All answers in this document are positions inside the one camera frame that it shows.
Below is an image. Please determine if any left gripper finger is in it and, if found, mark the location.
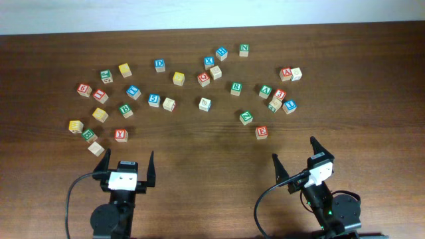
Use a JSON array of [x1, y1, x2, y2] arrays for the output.
[[146, 151, 156, 187], [93, 148, 111, 173]]

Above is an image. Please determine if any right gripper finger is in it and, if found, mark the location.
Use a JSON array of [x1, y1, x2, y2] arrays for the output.
[[310, 136, 333, 160], [272, 153, 290, 184]]

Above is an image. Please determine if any green R block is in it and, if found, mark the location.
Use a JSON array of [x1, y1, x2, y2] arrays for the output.
[[230, 82, 242, 96]]

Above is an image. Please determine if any yellow S block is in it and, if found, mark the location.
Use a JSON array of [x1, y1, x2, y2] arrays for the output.
[[173, 72, 185, 86]]

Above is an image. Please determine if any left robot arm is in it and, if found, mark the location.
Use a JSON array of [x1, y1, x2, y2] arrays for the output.
[[90, 149, 156, 239]]

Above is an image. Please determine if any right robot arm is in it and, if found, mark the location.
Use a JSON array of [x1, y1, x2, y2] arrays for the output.
[[272, 137, 361, 238]]

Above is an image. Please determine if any plain wooden block bottom left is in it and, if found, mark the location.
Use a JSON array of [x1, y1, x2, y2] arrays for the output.
[[88, 142, 104, 157]]

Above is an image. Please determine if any red Y block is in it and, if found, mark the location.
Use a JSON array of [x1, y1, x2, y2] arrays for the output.
[[114, 129, 128, 142]]

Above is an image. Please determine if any green E block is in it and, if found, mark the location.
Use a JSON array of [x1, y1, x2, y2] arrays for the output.
[[82, 128, 98, 144]]

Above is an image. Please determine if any red E block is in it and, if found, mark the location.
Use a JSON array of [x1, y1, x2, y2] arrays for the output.
[[255, 126, 268, 140]]

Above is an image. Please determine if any yellow W block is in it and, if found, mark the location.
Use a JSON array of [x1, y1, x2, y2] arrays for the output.
[[68, 120, 84, 133]]

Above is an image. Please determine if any blue L block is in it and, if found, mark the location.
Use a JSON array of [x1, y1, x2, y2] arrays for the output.
[[282, 100, 297, 114]]

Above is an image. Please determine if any yellow block left middle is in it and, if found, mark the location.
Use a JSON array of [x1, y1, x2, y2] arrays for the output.
[[92, 108, 109, 123]]

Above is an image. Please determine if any green B block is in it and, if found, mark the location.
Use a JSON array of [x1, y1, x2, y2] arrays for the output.
[[119, 104, 133, 119]]

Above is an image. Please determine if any green 4 block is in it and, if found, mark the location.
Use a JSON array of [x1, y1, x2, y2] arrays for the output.
[[268, 98, 282, 113]]

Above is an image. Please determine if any red 3 block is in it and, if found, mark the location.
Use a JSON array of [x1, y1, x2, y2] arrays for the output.
[[273, 89, 286, 102]]

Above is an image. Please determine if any green Z block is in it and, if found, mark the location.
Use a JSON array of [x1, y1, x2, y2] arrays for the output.
[[240, 111, 253, 125]]

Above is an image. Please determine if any wooden block red side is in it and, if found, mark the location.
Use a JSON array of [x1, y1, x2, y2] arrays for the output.
[[163, 98, 176, 112]]

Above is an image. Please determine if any blue 5 block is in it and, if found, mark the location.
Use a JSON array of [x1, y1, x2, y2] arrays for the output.
[[148, 94, 161, 108]]

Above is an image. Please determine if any red 1 block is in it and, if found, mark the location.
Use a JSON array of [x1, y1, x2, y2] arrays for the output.
[[93, 89, 109, 104]]

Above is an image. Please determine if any blue block left middle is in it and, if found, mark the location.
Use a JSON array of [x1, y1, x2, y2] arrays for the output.
[[126, 85, 141, 100]]

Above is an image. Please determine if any green A block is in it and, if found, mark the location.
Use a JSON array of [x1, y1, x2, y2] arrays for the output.
[[259, 85, 272, 99]]

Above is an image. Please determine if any plain wooden block by A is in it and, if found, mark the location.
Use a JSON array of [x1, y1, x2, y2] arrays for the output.
[[291, 68, 302, 81]]

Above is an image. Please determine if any red 6 block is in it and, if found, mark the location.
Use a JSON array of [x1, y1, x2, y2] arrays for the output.
[[77, 84, 92, 98]]

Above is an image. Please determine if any red A block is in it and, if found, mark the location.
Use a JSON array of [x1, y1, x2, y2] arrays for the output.
[[280, 67, 293, 82]]

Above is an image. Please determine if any plain wooden block centre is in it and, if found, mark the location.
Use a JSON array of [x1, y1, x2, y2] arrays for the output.
[[199, 98, 211, 112]]

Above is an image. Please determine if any green J block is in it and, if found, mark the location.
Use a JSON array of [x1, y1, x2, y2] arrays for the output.
[[100, 70, 113, 84]]

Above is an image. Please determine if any yellow block top left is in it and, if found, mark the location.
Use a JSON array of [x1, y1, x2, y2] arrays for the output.
[[119, 63, 132, 78]]

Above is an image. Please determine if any red Q block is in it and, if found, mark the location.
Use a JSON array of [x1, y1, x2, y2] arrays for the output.
[[197, 72, 211, 87]]

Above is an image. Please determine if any blue D block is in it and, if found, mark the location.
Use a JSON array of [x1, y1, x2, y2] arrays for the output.
[[154, 58, 165, 72]]

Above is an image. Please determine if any plain wooden block by X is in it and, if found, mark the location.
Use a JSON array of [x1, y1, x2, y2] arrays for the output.
[[209, 66, 222, 80]]

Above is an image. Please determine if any green N block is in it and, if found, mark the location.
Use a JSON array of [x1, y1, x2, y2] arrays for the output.
[[239, 44, 250, 57]]

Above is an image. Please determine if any blue X block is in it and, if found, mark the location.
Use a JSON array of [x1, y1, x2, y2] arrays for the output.
[[204, 56, 214, 70]]

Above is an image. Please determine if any blue H block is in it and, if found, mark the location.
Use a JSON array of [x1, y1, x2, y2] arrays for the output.
[[216, 46, 228, 61]]

